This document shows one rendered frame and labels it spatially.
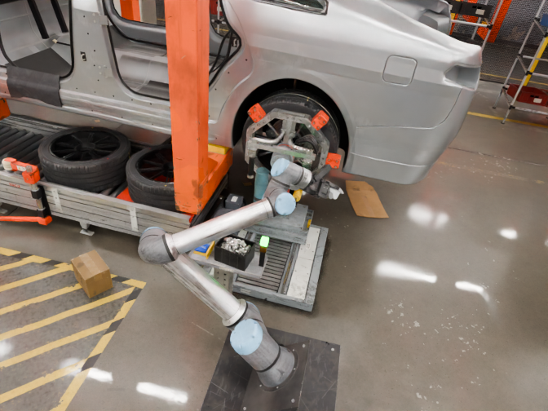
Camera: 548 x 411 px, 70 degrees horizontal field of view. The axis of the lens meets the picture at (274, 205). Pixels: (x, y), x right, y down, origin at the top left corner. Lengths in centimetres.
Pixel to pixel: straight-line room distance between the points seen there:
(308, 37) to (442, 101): 85
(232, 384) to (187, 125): 134
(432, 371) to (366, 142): 146
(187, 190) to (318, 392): 134
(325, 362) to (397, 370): 61
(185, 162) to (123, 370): 121
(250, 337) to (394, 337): 127
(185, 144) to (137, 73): 164
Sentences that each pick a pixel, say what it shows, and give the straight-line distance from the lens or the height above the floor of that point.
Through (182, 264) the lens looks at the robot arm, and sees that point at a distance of 178.
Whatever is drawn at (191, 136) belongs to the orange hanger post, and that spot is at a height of 107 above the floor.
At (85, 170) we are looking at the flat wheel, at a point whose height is 47.
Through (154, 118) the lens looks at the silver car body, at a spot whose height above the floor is 85.
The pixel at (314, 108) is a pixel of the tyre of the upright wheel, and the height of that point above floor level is 115.
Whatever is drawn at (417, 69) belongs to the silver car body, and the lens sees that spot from 246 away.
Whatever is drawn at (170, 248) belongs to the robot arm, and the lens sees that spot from 160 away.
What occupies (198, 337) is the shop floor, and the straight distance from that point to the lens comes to 257.
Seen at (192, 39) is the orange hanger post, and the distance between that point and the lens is 207.
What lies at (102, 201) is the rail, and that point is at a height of 37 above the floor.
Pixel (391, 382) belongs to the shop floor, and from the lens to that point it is 261.
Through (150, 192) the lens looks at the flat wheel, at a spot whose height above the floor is 46.
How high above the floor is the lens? 212
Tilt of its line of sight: 37 degrees down
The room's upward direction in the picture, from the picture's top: 8 degrees clockwise
